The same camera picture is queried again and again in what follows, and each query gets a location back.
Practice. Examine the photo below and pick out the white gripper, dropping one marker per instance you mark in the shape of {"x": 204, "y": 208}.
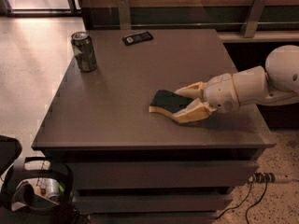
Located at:
{"x": 219, "y": 92}

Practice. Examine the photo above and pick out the green and yellow sponge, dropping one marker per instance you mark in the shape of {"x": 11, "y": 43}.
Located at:
{"x": 168, "y": 103}

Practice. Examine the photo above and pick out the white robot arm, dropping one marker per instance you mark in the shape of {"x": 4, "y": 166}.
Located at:
{"x": 277, "y": 83}

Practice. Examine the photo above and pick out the dark rxbar blueberry wrapper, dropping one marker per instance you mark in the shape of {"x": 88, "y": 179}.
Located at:
{"x": 130, "y": 40}

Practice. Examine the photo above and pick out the grey drawer cabinet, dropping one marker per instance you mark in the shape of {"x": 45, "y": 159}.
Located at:
{"x": 132, "y": 166}

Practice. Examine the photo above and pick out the white power strip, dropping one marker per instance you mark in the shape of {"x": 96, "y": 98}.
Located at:
{"x": 270, "y": 178}

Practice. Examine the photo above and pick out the green soda can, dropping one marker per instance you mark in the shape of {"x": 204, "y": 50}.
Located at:
{"x": 82, "y": 46}

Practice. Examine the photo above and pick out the crushed can in bin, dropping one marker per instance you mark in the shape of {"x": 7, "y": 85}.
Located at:
{"x": 51, "y": 187}

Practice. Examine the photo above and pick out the black chair part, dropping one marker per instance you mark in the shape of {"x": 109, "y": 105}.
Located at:
{"x": 10, "y": 150}

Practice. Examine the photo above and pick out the right metal shelf bracket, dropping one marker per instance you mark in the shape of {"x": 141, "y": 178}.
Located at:
{"x": 249, "y": 28}

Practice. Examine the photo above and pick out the metal shelf bracket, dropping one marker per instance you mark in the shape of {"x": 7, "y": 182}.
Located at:
{"x": 124, "y": 14}
{"x": 249, "y": 28}

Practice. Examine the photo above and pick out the left metal shelf bracket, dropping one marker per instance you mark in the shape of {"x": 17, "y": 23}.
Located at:
{"x": 124, "y": 14}

